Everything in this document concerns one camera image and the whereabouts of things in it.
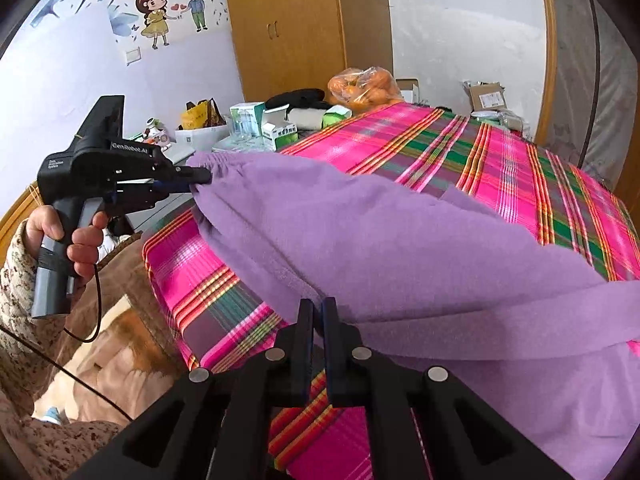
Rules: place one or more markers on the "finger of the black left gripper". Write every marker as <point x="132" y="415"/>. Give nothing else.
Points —
<point x="214" y="426"/>

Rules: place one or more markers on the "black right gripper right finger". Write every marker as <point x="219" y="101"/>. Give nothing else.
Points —
<point x="423" y="425"/>

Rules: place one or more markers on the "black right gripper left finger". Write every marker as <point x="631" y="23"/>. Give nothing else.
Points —
<point x="180" y="179"/>

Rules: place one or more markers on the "purple fleece garment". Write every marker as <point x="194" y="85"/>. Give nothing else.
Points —
<point x="533" y="329"/>

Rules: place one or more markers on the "floral knit sleeve forearm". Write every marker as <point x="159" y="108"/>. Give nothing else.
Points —
<point x="45" y="450"/>

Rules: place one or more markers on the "person's left hand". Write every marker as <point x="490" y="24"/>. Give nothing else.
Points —
<point x="84" y="250"/>

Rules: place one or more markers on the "yellow shopping bag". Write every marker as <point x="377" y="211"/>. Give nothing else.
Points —
<point x="205" y="114"/>

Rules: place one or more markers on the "green white tissue box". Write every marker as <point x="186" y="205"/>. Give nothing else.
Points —
<point x="246" y="119"/>

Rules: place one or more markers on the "pink plaid bed cloth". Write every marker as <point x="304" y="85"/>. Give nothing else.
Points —
<point x="219" y="322"/>

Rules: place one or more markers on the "brown plush blanket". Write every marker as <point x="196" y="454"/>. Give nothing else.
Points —
<point x="134" y="359"/>

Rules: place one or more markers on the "black cloth bundle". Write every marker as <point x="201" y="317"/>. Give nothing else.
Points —
<point x="301" y="98"/>

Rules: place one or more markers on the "brown wooden wardrobe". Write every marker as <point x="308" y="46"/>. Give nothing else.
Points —
<point x="285" y="45"/>

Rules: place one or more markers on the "bag of oranges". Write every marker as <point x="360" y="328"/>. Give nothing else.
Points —
<point x="362" y="90"/>

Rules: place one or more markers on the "white small carton box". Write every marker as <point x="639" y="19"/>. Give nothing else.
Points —
<point x="409" y="90"/>

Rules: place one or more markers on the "cardboard box with label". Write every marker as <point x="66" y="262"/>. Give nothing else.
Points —
<point x="485" y="95"/>

